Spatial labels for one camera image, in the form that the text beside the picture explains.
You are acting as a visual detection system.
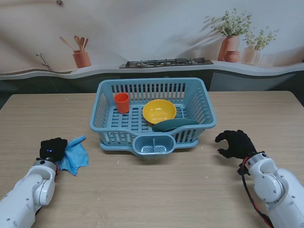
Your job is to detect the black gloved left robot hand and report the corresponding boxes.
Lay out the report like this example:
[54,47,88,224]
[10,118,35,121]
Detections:
[39,137,68,162]

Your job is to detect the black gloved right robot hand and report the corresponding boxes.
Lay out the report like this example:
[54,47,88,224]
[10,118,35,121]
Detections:
[214,129,258,160]

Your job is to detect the blue cleaning cloth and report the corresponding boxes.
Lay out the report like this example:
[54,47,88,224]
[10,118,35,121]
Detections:
[58,135,90,177]

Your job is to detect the teal plastic plate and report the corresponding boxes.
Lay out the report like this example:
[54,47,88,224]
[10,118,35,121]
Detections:
[152,118,200,133]

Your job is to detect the orange plastic cup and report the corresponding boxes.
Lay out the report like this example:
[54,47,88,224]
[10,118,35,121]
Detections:
[114,93,130,114]

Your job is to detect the yellow plastic plate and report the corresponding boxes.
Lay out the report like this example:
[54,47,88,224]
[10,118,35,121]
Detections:
[142,99,177,125]

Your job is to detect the light blue plastic dish basket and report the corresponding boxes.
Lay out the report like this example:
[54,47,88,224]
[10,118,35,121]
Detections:
[89,77,217,152]

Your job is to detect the printed kitchen backdrop banner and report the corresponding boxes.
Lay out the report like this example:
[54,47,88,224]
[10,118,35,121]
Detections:
[0,0,304,110]

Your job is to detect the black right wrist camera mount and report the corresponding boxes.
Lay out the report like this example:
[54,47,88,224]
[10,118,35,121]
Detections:
[237,162,250,177]

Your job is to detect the red black right arm cable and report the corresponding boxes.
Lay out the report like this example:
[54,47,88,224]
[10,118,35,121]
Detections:
[241,156,274,228]

